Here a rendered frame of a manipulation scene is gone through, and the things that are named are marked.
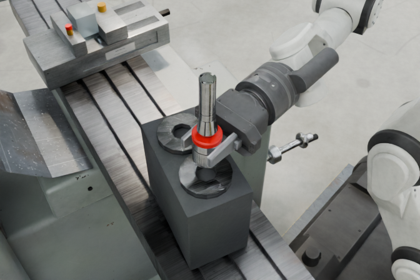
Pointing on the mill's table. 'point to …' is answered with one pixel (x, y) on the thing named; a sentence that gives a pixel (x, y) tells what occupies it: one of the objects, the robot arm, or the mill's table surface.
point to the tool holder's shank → (207, 105)
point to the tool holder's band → (207, 139)
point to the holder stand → (196, 192)
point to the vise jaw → (109, 23)
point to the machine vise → (94, 44)
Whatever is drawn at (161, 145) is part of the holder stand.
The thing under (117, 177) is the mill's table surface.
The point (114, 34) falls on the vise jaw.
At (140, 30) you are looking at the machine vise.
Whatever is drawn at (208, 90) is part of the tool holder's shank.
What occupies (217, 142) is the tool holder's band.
